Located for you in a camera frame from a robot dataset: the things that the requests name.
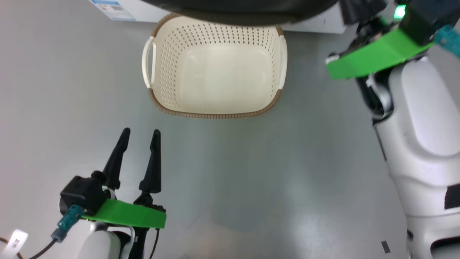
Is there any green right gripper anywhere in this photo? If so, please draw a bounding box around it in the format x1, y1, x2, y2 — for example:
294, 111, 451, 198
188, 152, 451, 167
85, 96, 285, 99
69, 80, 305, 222
326, 0, 435, 79

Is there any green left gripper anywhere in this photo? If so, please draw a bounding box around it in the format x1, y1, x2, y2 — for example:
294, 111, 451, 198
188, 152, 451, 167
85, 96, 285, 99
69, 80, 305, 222
82, 128, 166, 229

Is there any black round glass washer door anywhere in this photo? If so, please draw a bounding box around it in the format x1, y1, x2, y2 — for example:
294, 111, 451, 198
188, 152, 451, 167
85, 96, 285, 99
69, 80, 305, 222
140, 0, 340, 26

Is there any white front-load washing machine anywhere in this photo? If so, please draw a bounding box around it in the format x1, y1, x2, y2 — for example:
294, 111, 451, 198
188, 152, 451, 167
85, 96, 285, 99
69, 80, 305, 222
88, 0, 347, 35

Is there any cream perforated laundry basket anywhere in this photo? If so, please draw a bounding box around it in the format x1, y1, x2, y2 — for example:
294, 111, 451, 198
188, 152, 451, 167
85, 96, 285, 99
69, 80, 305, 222
142, 13, 288, 119

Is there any blue energy label sticker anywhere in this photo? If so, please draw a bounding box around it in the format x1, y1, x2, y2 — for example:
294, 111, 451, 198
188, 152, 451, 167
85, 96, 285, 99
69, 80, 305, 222
90, 0, 136, 21

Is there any thin black left gripper cable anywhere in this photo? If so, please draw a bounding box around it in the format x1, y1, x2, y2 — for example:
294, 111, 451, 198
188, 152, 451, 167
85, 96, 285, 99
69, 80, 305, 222
148, 228, 161, 259

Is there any right camera cable teal connector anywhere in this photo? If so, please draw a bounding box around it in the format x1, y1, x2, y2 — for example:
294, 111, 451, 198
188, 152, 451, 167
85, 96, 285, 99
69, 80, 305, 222
435, 24, 460, 58

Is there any white cable tag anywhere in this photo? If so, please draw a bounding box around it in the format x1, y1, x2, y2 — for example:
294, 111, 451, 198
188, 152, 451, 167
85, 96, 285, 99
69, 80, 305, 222
0, 230, 28, 258

